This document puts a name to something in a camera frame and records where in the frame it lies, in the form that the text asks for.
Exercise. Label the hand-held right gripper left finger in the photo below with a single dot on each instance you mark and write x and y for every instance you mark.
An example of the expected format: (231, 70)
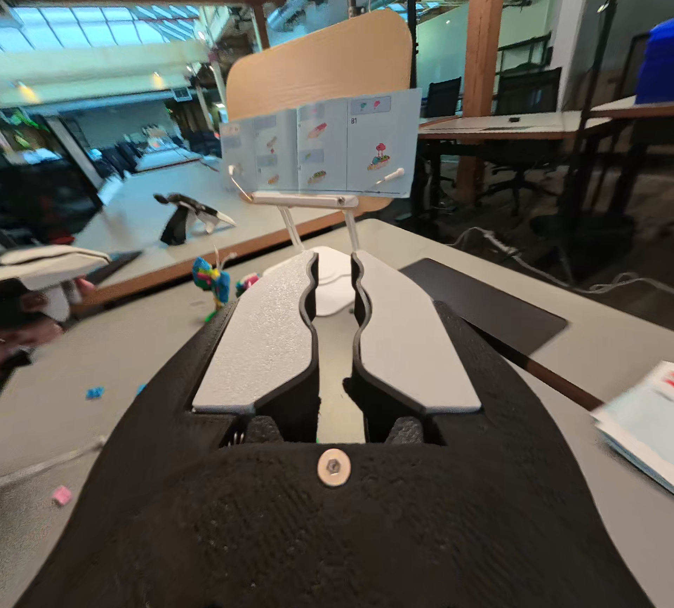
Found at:
(258, 339)

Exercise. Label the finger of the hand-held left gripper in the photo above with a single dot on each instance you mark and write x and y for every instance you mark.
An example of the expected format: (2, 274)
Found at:
(52, 263)

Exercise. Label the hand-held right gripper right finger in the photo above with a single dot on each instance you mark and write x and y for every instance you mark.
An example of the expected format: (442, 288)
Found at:
(410, 344)

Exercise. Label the pink and green lego piece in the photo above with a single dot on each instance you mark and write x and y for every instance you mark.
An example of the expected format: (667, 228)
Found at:
(247, 281)

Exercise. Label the colourful lego model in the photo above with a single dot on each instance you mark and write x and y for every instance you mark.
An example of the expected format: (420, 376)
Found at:
(208, 279)

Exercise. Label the pink lego brick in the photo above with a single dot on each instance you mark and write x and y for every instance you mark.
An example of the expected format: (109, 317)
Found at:
(62, 495)

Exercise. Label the lego instruction booklet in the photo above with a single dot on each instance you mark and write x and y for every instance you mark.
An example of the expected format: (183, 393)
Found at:
(384, 144)

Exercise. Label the black table mat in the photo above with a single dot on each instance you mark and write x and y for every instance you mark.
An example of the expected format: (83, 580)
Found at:
(484, 308)

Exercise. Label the white book stand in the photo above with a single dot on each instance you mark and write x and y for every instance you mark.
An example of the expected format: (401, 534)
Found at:
(331, 271)

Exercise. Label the wood-edged grey table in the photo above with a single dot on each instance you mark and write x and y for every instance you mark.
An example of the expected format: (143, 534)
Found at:
(147, 197)

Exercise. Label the black and white device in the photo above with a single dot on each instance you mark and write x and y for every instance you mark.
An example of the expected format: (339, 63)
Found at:
(181, 221)

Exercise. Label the grey office desk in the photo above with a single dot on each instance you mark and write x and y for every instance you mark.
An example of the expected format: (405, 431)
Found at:
(500, 124)

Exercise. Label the stack of paper booklets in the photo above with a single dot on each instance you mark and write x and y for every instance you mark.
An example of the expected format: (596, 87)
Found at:
(642, 423)

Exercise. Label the black office chair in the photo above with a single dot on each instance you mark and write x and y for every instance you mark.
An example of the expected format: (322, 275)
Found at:
(442, 97)
(526, 92)

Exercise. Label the wooden chair back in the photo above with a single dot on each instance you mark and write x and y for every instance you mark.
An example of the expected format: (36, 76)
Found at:
(316, 65)

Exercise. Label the wooden pillar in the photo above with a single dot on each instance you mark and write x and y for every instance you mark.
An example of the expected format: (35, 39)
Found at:
(484, 39)

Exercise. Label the thin black pole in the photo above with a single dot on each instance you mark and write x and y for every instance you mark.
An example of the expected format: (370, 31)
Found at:
(411, 7)

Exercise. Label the black light stand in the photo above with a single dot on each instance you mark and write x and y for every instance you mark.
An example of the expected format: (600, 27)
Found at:
(605, 65)

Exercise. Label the blue plastic bin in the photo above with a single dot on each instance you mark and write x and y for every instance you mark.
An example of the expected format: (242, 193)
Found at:
(655, 65)

